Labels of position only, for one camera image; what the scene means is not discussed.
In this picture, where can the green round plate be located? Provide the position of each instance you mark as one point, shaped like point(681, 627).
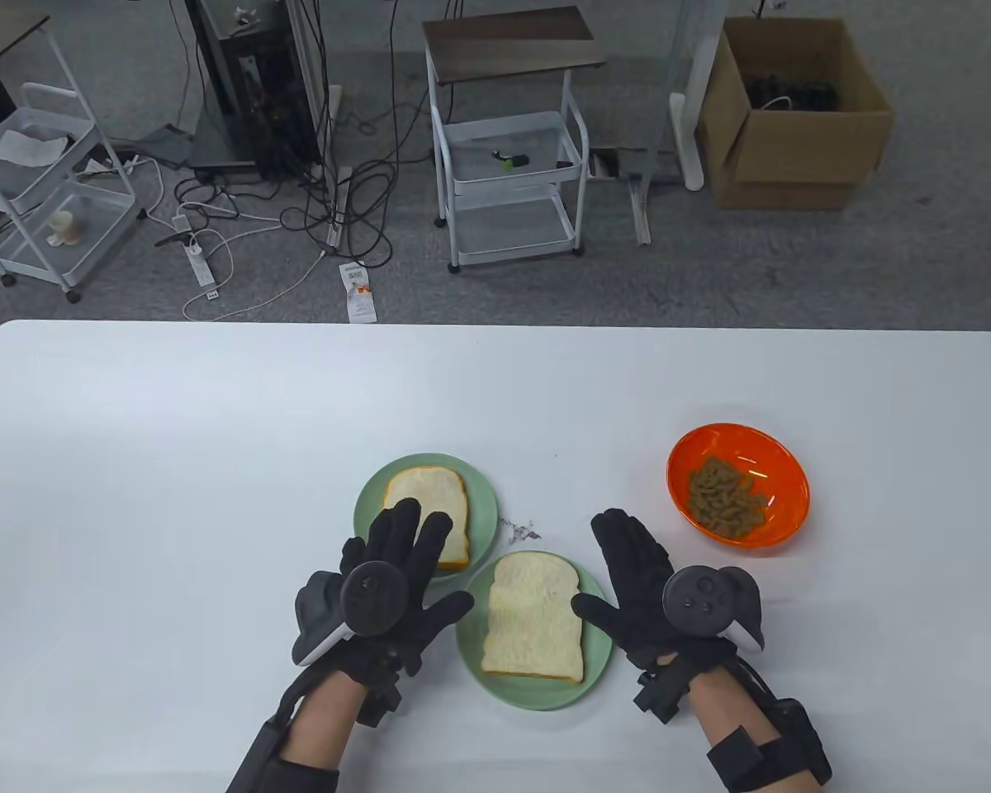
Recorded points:
point(545, 694)
point(483, 496)

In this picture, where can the orange plastic bowl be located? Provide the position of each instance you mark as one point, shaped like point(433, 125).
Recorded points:
point(710, 462)

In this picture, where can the crumpled white paper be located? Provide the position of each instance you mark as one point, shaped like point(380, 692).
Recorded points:
point(29, 149)

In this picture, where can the dark wooden side tabletop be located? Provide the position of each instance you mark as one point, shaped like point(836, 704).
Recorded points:
point(0, 41)

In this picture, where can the beige small cup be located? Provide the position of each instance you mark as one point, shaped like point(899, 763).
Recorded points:
point(65, 229)

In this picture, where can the white paper packet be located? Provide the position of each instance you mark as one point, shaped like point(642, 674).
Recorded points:
point(358, 293)

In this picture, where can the black grey hand controller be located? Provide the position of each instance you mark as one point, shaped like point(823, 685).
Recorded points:
point(702, 601)
point(373, 599)

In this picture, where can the brown cardboard box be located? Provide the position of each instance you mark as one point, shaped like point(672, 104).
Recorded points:
point(793, 157)

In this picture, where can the dark crumbs on table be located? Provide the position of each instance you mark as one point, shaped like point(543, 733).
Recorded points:
point(522, 530)

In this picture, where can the black gear inside box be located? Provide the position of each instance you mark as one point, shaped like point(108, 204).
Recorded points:
point(793, 92)

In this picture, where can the green and black small tool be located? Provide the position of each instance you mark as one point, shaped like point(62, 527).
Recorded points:
point(512, 160)

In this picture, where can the white desk leg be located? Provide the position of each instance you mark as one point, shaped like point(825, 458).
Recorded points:
point(687, 140)

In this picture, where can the black grey right hand controller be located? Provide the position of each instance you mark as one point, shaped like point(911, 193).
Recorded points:
point(702, 601)

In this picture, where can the white cart with wooden top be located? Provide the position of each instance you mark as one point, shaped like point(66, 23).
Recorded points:
point(512, 41)

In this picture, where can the person's left forearm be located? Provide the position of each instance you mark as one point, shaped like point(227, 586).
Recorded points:
point(322, 727)

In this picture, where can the white power strip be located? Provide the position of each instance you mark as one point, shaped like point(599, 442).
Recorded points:
point(201, 264)

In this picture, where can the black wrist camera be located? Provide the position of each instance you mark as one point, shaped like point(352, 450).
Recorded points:
point(380, 702)
point(661, 694)

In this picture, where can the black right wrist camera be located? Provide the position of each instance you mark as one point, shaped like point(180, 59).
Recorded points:
point(661, 694)

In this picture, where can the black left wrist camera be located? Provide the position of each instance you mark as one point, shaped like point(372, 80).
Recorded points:
point(380, 702)

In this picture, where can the person's right forearm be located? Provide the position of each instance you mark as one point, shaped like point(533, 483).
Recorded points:
point(727, 735)

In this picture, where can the person's right hand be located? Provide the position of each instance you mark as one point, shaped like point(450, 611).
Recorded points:
point(632, 578)

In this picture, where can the grey metal floor rail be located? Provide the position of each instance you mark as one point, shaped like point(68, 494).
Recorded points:
point(640, 206)

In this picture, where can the black grey left hand controller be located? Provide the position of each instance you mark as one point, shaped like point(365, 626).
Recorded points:
point(373, 599)

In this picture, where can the white toast slice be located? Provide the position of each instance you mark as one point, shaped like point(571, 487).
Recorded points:
point(425, 500)
point(533, 619)

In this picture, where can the person's left hand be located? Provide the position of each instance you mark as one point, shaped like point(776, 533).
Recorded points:
point(429, 578)

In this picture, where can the black equipment tower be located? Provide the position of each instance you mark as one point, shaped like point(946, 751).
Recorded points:
point(272, 91)

